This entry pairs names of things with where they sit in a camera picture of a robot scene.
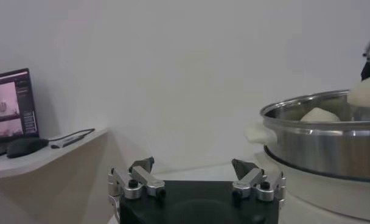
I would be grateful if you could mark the grey usb hub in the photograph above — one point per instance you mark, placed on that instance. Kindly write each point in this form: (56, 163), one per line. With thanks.
(67, 141)

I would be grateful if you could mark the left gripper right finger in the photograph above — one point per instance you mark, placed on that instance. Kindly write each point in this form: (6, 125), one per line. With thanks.
(252, 181)

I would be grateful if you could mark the white steamed baozi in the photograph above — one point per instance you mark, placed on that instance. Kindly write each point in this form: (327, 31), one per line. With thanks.
(320, 116)
(366, 92)

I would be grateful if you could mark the white side table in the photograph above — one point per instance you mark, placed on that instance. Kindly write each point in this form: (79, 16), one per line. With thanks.
(51, 156)

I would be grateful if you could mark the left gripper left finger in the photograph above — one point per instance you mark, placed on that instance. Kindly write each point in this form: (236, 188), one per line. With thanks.
(142, 179)

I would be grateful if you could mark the black computer mouse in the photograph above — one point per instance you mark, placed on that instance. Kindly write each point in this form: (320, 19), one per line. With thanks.
(26, 146)

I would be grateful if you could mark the black open laptop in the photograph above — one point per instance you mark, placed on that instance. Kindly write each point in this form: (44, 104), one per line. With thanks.
(8, 106)

